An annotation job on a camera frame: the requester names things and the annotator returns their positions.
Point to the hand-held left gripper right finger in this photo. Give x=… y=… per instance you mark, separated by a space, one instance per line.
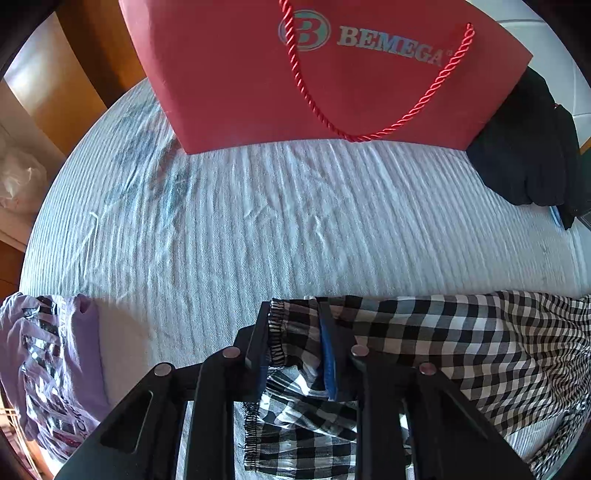
x=329 y=364

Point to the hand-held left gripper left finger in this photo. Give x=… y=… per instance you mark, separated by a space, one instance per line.
x=261 y=369

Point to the black white checkered pants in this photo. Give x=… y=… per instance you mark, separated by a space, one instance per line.
x=415 y=341

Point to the white striped bed sheet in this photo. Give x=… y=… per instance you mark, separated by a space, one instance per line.
x=295 y=221

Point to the lilac printed shirt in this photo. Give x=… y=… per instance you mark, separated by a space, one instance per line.
x=51 y=360

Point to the red paper gift bag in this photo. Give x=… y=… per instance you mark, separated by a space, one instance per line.
x=323 y=74

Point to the black garment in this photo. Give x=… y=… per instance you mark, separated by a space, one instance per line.
x=531 y=147

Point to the clear plastic bag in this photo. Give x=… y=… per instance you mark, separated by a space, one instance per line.
x=18 y=170

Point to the wooden wardrobe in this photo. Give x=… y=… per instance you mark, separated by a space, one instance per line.
x=60 y=83

